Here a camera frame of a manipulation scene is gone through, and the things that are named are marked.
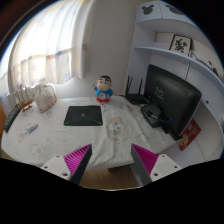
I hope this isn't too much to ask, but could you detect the white drawstring pouch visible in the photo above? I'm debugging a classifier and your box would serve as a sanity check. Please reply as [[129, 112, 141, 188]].
[[34, 83, 57, 113]]

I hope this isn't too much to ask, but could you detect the cartoon boy figurine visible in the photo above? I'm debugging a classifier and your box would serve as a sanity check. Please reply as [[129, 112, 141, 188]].
[[93, 75, 113, 103]]

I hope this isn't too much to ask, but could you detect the black wifi router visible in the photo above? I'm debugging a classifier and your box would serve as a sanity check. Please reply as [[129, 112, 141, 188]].
[[125, 77, 148, 105]]

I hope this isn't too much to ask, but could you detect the white wall shelf unit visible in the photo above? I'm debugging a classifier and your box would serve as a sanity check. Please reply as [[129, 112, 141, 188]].
[[124, 1, 224, 167]]

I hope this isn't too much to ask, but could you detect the black box under monitor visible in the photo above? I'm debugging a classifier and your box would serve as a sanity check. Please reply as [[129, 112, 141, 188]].
[[140, 104, 165, 128]]

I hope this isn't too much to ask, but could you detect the red booklet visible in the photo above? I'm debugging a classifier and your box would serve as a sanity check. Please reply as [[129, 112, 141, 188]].
[[178, 119, 201, 151]]

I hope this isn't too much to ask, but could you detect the framed mickey picture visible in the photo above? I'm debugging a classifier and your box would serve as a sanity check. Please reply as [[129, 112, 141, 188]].
[[170, 34, 192, 55]]

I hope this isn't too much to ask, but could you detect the cream window curtain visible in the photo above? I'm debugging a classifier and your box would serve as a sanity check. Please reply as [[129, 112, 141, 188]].
[[0, 0, 97, 96]]

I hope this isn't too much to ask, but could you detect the black mouse pad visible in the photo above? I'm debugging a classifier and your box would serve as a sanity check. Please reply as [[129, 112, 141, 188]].
[[64, 105, 103, 126]]

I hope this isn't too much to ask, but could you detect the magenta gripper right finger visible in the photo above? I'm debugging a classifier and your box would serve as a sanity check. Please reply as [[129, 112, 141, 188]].
[[131, 144, 181, 185]]

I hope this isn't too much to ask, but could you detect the white computer mouse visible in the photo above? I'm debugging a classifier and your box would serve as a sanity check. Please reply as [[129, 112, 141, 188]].
[[26, 122, 38, 132]]

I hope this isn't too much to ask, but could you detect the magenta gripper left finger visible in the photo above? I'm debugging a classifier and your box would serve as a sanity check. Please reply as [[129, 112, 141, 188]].
[[42, 144, 92, 185]]

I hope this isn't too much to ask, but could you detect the wooden ship model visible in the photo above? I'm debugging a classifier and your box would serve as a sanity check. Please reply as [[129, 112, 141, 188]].
[[8, 85, 33, 112]]

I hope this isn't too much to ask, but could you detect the white patterned tablecloth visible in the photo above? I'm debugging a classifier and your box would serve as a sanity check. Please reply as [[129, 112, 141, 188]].
[[1, 96, 174, 170]]

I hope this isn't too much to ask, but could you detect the dark notebook at table edge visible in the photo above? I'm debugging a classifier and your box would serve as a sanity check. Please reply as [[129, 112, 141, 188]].
[[3, 106, 20, 132]]

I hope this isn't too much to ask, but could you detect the black computer monitor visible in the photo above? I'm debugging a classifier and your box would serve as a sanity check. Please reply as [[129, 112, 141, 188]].
[[144, 64, 202, 140]]

